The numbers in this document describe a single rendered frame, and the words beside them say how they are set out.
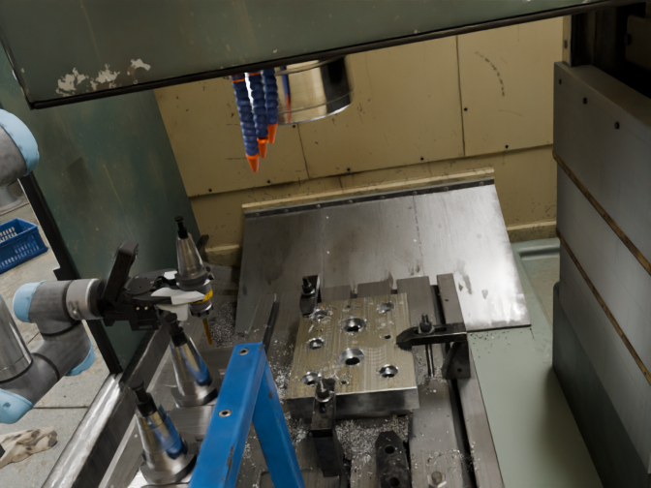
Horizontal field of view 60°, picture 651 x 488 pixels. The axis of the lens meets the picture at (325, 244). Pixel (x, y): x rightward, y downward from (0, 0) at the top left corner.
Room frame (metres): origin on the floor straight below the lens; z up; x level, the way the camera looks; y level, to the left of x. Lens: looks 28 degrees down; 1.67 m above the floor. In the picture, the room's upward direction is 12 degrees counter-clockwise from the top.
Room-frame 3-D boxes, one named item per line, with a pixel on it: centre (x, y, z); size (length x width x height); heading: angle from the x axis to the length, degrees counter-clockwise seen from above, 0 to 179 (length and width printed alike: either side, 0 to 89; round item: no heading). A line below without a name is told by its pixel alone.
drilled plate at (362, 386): (0.88, -0.01, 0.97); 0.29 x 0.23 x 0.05; 170
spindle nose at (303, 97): (0.83, -0.01, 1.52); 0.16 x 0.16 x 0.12
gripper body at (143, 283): (0.90, 0.37, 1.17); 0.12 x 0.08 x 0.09; 80
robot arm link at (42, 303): (0.93, 0.53, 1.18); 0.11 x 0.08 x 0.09; 80
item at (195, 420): (0.50, 0.20, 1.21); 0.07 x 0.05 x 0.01; 80
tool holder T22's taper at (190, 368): (0.56, 0.19, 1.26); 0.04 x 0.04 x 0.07
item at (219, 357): (0.61, 0.18, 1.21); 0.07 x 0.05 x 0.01; 80
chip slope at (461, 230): (1.49, -0.12, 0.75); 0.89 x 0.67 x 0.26; 80
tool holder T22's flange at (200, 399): (0.56, 0.19, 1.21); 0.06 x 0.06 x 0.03
